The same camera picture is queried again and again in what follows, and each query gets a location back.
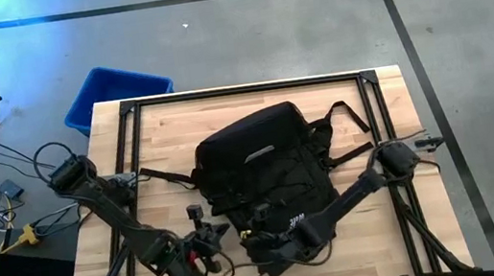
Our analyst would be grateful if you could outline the small blue box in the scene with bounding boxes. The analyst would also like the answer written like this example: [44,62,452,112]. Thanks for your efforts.
[0,177,26,201]

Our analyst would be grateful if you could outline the blue plastic bin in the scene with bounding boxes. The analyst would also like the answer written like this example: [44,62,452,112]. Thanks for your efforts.
[57,56,180,140]

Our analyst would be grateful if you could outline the black floor cable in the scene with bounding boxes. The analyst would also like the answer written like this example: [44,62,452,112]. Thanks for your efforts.
[0,126,89,192]

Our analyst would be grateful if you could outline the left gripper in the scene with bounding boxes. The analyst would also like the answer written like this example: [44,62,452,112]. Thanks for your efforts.
[180,220,239,276]

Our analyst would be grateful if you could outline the yellow cable connector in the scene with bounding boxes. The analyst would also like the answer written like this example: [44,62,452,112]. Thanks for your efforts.
[0,222,43,255]

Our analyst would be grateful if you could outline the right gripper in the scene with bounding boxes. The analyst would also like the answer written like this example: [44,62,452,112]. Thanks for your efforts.
[239,226,302,268]

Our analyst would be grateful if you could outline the black Wolt backpack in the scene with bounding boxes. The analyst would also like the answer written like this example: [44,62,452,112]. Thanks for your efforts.
[131,89,391,276]

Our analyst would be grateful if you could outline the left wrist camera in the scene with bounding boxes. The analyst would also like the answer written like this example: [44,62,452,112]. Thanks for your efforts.
[185,202,207,230]

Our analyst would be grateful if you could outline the black aluminium table frame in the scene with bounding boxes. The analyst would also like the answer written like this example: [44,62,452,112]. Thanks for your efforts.
[42,54,479,276]

